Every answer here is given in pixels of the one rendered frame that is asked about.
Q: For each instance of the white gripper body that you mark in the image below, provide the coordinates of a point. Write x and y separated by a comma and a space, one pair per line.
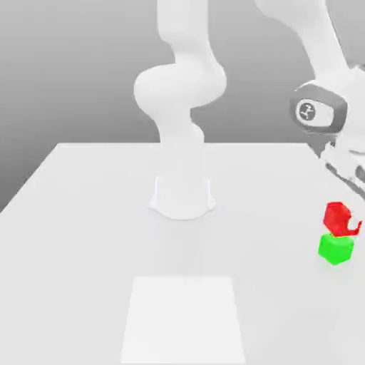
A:
349, 189

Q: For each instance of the small red cube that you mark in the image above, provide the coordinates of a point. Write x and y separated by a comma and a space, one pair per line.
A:
336, 218

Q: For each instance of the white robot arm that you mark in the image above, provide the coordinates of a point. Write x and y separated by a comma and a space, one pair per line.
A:
182, 85

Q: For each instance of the small green cube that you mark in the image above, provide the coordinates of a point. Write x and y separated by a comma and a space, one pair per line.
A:
336, 249

